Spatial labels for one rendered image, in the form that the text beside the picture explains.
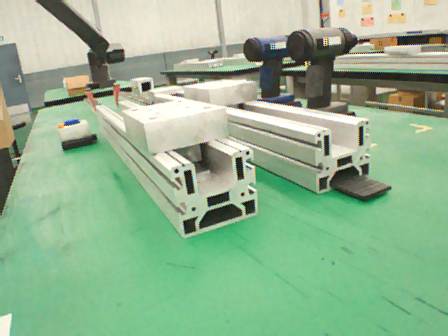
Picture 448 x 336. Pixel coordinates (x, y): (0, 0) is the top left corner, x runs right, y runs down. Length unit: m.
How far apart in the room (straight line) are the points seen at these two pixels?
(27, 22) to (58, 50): 1.18
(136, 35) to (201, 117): 12.01
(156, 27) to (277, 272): 12.39
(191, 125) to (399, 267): 0.28
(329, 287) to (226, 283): 0.09
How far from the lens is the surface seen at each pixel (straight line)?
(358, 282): 0.33
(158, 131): 0.44
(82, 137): 1.01
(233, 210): 0.45
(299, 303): 0.30
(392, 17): 3.86
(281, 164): 0.54
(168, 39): 12.72
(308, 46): 0.68
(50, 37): 12.17
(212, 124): 0.46
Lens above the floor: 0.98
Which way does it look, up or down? 18 degrees down
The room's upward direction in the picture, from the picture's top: 7 degrees counter-clockwise
